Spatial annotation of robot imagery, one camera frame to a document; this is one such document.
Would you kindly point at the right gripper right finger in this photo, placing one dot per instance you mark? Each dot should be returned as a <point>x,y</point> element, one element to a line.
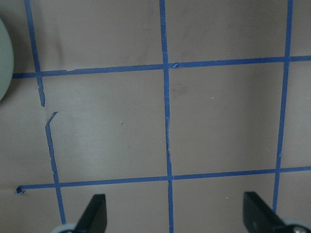
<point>258,217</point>

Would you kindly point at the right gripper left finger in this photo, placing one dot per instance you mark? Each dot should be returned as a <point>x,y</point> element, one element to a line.
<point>94,218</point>

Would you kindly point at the pale green electric pot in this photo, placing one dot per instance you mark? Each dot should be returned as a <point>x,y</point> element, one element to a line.
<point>6,60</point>

